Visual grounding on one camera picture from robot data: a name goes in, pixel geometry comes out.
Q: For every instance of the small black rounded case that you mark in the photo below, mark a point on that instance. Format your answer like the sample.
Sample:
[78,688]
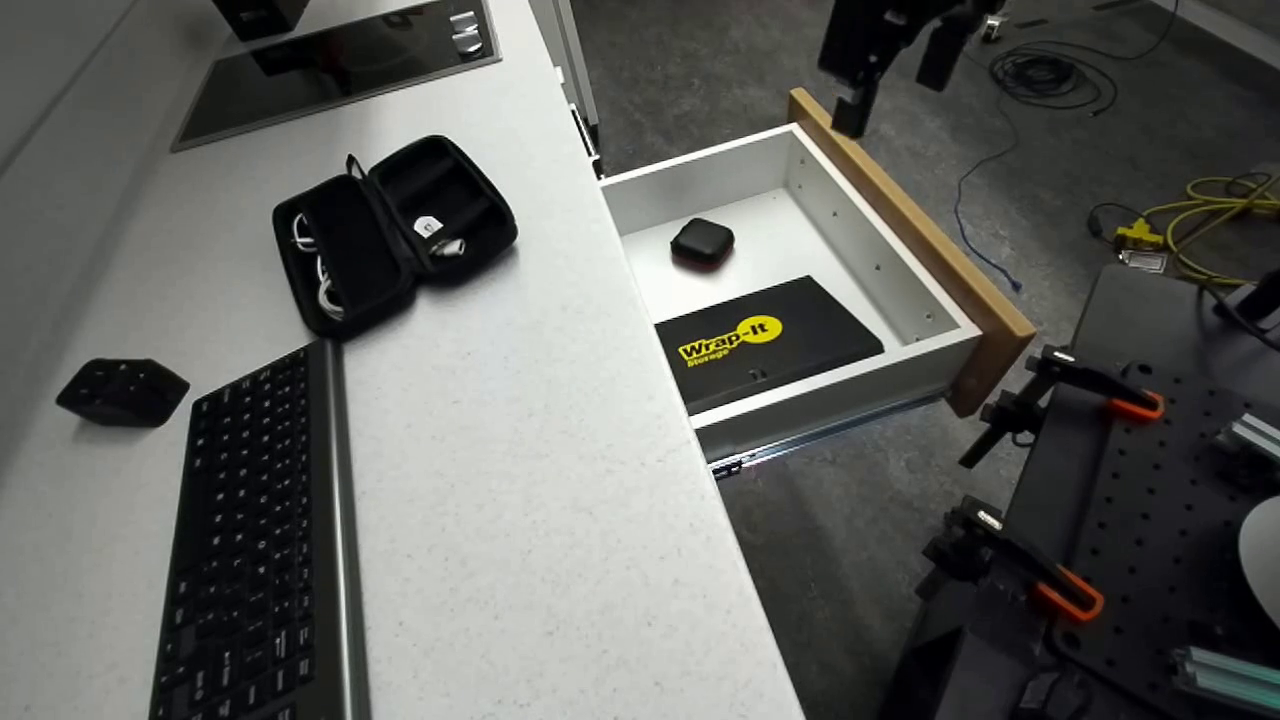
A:
[703,243]

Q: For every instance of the black plug adapter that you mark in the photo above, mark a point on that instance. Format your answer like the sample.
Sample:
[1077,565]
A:
[122,393]

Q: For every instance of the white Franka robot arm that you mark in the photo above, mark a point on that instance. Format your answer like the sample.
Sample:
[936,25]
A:
[1267,562]

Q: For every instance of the black box with yellow logo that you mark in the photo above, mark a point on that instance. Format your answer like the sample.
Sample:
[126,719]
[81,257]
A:
[775,340]

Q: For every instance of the open black zip case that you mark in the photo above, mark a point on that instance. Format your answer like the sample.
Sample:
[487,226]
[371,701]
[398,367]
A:
[385,243]

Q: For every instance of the black keyboard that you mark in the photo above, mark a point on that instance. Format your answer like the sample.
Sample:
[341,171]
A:
[254,532]

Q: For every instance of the black perforated robot table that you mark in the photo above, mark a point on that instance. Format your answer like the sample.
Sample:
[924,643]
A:
[1147,506]

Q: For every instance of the white drawer with wooden front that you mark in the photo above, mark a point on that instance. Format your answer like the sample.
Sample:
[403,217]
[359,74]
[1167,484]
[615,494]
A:
[802,243]

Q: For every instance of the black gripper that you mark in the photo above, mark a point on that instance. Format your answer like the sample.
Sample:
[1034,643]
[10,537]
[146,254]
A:
[869,32]

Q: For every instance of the black glass cooktop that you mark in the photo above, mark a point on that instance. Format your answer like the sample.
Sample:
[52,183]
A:
[332,65]

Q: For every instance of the aluminium extrusion bar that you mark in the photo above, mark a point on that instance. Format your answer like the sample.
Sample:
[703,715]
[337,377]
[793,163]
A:
[1253,441]
[1226,678]

